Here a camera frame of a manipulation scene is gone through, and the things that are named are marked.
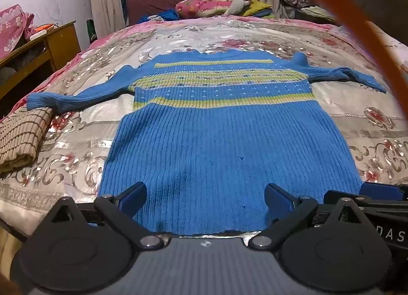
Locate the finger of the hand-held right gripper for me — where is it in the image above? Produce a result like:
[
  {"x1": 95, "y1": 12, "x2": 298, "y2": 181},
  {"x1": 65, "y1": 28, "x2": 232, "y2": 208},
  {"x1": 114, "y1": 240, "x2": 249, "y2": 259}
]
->
[
  {"x1": 323, "y1": 189, "x2": 362, "y2": 207},
  {"x1": 360, "y1": 182, "x2": 408, "y2": 201}
]

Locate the orange and white item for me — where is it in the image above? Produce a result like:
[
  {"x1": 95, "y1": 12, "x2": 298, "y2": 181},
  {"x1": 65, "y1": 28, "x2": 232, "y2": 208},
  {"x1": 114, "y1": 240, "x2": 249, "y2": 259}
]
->
[{"x1": 30, "y1": 22, "x2": 61, "y2": 40}]

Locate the orange strap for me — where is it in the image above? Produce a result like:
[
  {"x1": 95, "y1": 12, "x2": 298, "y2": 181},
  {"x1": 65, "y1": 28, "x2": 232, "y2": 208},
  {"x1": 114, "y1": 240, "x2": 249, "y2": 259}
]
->
[{"x1": 277, "y1": 0, "x2": 408, "y2": 110}]

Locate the light green folded cloth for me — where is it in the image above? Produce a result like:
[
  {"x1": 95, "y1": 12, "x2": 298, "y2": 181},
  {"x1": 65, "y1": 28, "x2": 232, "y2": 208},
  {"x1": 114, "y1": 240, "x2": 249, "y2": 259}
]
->
[{"x1": 301, "y1": 6, "x2": 336, "y2": 23}]

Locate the blue cloth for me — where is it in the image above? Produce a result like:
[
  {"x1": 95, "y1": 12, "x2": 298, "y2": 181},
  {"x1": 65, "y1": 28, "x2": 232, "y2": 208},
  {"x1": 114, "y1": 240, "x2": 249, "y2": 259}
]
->
[{"x1": 137, "y1": 9, "x2": 182, "y2": 24}]

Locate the wooden bedside cabinet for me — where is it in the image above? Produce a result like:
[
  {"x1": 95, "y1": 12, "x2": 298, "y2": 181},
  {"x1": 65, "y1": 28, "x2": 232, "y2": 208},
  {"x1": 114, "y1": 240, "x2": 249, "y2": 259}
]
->
[{"x1": 0, "y1": 21, "x2": 82, "y2": 99}]

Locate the yellow green folded cloth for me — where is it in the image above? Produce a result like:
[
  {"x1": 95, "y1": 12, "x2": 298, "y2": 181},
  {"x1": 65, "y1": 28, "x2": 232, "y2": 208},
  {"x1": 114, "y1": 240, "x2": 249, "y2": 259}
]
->
[{"x1": 242, "y1": 0, "x2": 274, "y2": 19}]

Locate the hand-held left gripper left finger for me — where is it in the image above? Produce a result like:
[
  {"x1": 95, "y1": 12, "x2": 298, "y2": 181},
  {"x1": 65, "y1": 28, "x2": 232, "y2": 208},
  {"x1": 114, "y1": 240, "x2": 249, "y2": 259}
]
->
[{"x1": 48, "y1": 182, "x2": 164, "y2": 249}]

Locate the floral satin bedspread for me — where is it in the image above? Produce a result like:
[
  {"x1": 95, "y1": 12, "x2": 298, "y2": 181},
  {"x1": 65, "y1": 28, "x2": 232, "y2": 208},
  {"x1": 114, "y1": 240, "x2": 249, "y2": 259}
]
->
[{"x1": 0, "y1": 16, "x2": 408, "y2": 241}]

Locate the grey cloth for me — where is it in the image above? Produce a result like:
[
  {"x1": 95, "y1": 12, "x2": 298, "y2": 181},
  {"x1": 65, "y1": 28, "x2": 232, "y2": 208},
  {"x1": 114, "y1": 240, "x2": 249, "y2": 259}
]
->
[{"x1": 223, "y1": 0, "x2": 251, "y2": 16}]

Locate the blue striped knit sweater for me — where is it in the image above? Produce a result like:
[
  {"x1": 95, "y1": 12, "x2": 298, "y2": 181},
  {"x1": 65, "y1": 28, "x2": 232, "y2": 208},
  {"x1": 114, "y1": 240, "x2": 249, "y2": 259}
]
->
[{"x1": 26, "y1": 49, "x2": 388, "y2": 236}]

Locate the pink bed sheet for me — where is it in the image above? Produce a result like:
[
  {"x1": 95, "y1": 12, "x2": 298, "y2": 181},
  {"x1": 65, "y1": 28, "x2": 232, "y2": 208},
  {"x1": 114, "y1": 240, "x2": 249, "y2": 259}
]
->
[{"x1": 0, "y1": 16, "x2": 338, "y2": 123}]

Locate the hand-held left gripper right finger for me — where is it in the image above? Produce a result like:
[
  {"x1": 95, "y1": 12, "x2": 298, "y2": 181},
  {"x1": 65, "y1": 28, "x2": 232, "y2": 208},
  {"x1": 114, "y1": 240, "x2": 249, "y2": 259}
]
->
[{"x1": 248, "y1": 183, "x2": 367, "y2": 250}]

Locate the pink floral quilt bundle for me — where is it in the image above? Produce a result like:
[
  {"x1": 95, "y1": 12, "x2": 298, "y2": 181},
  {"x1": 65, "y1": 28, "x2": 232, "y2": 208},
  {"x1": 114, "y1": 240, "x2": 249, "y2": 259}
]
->
[{"x1": 0, "y1": 5, "x2": 35, "y2": 59}]

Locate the checked beige folded cloth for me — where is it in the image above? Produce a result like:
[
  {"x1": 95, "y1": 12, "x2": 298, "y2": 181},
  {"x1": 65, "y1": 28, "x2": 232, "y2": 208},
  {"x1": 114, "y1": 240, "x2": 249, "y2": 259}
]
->
[{"x1": 0, "y1": 107, "x2": 53, "y2": 174}]

